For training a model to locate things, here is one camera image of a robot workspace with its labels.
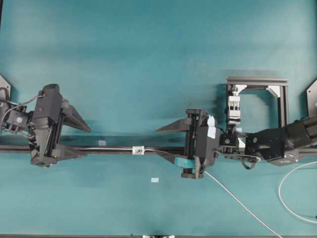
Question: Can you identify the white clamp fixture on frame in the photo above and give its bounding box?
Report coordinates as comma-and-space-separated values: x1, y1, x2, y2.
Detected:
226, 84, 245, 127

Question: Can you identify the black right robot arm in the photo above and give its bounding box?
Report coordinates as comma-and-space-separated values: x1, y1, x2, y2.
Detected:
156, 109, 317, 179

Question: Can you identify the black aluminium frame stand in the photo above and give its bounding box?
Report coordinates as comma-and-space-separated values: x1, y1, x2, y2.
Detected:
225, 76, 289, 131

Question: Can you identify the thin white wire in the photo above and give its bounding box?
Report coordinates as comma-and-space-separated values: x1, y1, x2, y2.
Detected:
81, 147, 317, 236

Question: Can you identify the grey corner plate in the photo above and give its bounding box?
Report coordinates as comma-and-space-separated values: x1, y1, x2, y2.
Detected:
306, 79, 317, 117
0, 75, 11, 100

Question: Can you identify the grey corner plate left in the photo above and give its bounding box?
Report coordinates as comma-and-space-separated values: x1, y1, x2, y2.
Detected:
0, 75, 11, 100

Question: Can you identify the black aluminium extrusion rail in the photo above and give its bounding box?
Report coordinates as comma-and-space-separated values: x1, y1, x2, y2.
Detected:
0, 135, 317, 156

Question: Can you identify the grey corner plate right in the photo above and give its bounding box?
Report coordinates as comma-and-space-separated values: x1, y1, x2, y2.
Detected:
306, 79, 317, 117

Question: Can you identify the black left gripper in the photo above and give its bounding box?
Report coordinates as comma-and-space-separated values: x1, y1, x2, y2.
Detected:
29, 84, 91, 167

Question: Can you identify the light blue tape on gripper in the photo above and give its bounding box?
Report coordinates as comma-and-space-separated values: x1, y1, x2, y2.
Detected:
207, 115, 216, 139

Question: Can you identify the teal tape on finger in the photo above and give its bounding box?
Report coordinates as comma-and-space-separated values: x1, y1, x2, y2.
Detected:
174, 157, 196, 169

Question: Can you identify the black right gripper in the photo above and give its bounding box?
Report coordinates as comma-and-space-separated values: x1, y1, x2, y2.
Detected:
156, 109, 220, 179

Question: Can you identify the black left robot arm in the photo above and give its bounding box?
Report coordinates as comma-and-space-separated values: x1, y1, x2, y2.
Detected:
0, 84, 91, 168

